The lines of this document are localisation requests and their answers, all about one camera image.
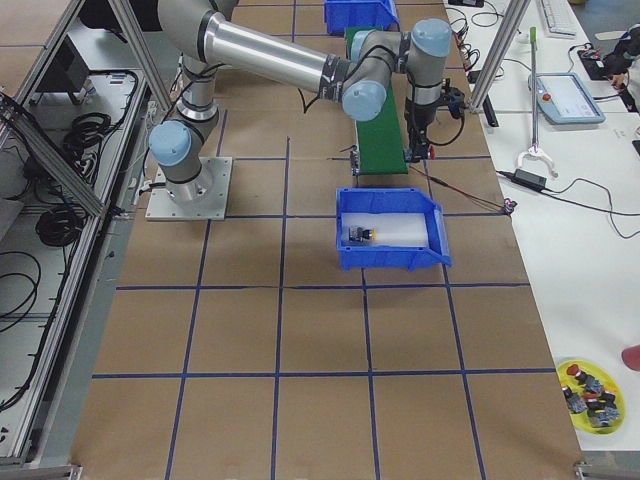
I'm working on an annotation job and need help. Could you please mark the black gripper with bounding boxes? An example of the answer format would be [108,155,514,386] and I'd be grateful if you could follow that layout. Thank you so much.
[404,97,440,163]

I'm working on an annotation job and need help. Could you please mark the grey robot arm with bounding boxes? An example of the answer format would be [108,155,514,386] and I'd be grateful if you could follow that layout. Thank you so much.
[157,1,452,162]

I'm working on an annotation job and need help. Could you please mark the yellow bowl of buttons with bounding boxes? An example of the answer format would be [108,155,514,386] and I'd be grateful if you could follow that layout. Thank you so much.
[556,359,626,435]

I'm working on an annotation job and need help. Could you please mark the green conveyor belt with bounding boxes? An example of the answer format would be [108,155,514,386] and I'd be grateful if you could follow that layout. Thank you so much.
[343,24,411,177]

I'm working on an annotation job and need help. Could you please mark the blue destination bin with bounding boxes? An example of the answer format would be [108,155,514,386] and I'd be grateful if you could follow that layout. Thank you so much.
[336,188,452,271]

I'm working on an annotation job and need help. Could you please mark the white foam pad destination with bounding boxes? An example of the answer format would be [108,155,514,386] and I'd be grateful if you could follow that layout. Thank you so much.
[338,213,429,247]

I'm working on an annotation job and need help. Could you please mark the black power adapter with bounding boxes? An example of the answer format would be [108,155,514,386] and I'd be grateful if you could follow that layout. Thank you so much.
[512,169,547,191]

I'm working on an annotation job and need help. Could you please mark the grabber reach tool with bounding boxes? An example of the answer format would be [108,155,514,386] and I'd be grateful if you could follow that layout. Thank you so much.
[516,27,558,178]

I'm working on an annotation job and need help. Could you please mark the blue teach pendant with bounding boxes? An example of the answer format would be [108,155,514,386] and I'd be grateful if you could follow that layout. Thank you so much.
[536,73,606,125]

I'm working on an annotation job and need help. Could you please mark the blue source bin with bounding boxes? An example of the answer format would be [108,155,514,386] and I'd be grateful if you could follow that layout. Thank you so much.
[324,0,400,35]

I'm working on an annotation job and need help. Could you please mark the white keyboard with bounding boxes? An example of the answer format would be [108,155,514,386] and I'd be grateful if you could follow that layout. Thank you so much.
[537,0,577,39]

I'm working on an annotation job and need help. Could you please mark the red black motor wires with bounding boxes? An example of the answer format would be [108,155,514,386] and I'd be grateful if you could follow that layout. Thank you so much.
[407,167,516,216]

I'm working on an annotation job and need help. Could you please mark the aluminium frame post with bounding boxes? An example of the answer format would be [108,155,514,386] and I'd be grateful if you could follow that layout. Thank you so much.
[468,0,530,113]

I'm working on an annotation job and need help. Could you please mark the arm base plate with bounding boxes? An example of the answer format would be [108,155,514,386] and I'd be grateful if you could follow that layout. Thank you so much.
[146,157,233,221]

